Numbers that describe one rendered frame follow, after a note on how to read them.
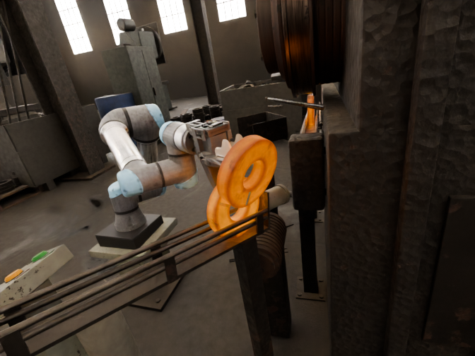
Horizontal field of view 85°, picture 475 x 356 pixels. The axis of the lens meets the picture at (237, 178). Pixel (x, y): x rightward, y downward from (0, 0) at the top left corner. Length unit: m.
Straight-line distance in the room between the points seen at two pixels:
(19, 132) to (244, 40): 9.09
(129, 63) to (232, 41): 7.49
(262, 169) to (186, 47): 11.70
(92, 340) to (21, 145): 2.95
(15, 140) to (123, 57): 1.82
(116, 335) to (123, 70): 3.95
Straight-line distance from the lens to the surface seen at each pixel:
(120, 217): 1.40
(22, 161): 3.64
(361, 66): 0.54
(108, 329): 0.90
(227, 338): 1.27
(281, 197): 0.73
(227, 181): 0.48
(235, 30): 11.47
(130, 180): 0.73
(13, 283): 0.89
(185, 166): 0.76
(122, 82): 4.54
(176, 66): 12.43
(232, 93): 3.51
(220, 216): 0.60
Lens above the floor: 1.02
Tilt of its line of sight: 23 degrees down
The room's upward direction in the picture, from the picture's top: 10 degrees counter-clockwise
